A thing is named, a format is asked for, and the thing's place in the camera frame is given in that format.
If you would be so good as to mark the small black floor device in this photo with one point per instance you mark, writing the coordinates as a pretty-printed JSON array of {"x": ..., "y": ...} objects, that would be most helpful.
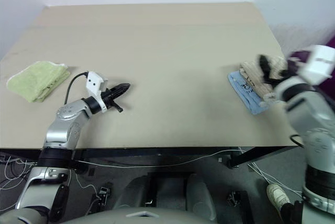
[
  {"x": 103, "y": 196},
  {"x": 238, "y": 199}
]

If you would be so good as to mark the blue folded towel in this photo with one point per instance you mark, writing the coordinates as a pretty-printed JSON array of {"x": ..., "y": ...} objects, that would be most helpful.
[{"x": 246, "y": 93}]

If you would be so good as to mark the grey rounded robot leg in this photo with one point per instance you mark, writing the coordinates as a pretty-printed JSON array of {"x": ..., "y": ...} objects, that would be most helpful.
[{"x": 201, "y": 195}]

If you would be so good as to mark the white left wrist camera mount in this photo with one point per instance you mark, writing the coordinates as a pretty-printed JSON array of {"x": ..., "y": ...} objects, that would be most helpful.
[{"x": 93, "y": 82}]

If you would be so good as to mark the beige embroidered towel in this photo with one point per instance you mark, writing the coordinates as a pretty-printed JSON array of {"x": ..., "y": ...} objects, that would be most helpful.
[{"x": 255, "y": 73}]

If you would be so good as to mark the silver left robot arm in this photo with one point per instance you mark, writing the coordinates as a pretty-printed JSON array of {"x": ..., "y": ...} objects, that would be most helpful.
[{"x": 65, "y": 127}]

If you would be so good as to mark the white sneaker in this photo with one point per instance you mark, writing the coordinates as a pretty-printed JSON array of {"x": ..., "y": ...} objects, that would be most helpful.
[{"x": 277, "y": 195}]

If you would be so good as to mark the grey robot torso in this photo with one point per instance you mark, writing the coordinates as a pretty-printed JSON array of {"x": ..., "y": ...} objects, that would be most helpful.
[{"x": 78, "y": 216}]

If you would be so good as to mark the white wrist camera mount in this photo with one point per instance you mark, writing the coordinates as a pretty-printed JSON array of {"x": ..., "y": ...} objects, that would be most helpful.
[
  {"x": 319, "y": 64},
  {"x": 93, "y": 82}
]

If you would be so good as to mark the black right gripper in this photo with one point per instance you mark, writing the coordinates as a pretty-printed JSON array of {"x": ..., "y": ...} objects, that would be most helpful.
[{"x": 291, "y": 68}]

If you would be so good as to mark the black table frame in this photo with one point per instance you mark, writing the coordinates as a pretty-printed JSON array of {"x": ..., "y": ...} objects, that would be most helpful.
[{"x": 157, "y": 152}]

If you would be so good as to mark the black trouser leg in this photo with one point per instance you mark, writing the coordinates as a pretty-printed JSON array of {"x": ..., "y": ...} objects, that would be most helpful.
[{"x": 291, "y": 213}]

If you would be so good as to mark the green folded towel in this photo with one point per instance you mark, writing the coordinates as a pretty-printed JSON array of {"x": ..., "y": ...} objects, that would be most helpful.
[{"x": 36, "y": 80}]

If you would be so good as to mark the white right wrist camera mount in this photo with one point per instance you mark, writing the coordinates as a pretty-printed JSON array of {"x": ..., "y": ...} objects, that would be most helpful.
[{"x": 319, "y": 64}]

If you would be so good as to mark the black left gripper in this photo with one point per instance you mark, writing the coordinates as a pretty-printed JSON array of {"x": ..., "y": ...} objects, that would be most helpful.
[{"x": 110, "y": 97}]

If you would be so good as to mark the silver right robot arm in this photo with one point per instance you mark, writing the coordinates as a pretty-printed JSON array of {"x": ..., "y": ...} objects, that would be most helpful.
[{"x": 316, "y": 109}]

